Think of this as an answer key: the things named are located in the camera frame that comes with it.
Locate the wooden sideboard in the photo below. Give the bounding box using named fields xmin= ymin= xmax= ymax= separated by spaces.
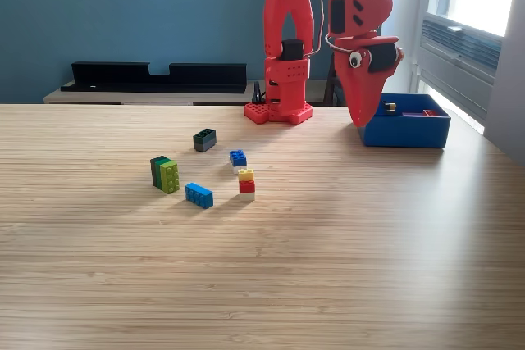
xmin=43 ymin=79 xmax=329 ymax=106

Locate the dark wooden chair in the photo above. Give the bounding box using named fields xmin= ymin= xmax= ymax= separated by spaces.
xmin=322 ymin=52 xmax=345 ymax=107

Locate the blue and white brick stack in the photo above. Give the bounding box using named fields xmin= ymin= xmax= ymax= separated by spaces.
xmin=228 ymin=149 xmax=249 ymax=175

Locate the dark green grey brick stack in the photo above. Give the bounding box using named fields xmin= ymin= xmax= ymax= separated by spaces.
xmin=192 ymin=128 xmax=217 ymax=153

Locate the blue bin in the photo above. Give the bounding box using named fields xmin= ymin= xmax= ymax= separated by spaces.
xmin=354 ymin=92 xmax=452 ymax=149

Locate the black shelf tray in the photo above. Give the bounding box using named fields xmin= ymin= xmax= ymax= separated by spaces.
xmin=60 ymin=61 xmax=248 ymax=94

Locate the grey wall heater unit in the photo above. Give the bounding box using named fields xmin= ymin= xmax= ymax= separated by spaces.
xmin=416 ymin=13 xmax=504 ymax=121

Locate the yellow red white brick stack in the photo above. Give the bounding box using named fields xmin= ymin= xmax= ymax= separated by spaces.
xmin=237 ymin=168 xmax=257 ymax=202

